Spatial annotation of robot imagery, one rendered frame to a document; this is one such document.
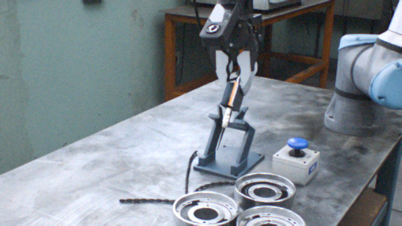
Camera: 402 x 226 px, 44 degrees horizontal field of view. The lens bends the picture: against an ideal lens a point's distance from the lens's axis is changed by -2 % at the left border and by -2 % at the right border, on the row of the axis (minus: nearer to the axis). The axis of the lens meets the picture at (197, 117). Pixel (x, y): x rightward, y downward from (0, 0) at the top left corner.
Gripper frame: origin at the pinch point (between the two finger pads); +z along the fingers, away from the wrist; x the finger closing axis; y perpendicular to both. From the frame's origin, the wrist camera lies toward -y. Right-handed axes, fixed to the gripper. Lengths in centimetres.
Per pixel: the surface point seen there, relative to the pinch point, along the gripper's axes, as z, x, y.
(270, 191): 14.7, -11.0, -12.6
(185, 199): 12.5, -0.2, -23.8
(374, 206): 43, -23, 41
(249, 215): 13.8, -11.0, -23.1
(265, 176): 13.2, -9.2, -9.9
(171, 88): 53, 118, 179
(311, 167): 14.4, -15.5, -0.9
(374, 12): 28, 21, 361
